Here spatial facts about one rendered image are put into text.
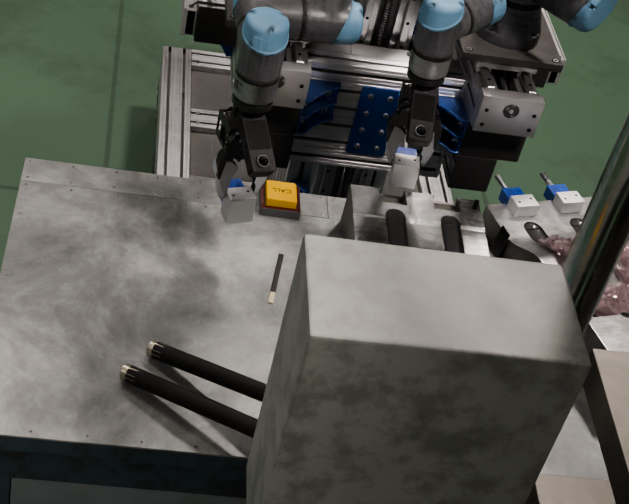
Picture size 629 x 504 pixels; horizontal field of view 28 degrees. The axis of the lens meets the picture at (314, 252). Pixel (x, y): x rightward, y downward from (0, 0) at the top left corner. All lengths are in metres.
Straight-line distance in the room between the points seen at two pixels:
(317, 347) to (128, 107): 2.87
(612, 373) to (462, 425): 0.31
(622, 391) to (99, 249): 1.08
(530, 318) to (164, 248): 1.11
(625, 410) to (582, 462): 0.63
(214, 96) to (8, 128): 0.64
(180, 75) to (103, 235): 1.56
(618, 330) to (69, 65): 2.45
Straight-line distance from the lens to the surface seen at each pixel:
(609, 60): 5.05
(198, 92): 3.83
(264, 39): 2.05
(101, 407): 2.05
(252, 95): 2.10
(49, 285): 2.24
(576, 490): 1.81
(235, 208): 2.23
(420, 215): 2.41
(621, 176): 1.48
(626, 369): 1.63
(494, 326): 1.33
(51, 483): 2.12
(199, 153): 3.58
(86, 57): 4.30
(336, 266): 1.34
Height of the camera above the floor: 2.33
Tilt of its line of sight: 40 degrees down
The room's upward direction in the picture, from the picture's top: 14 degrees clockwise
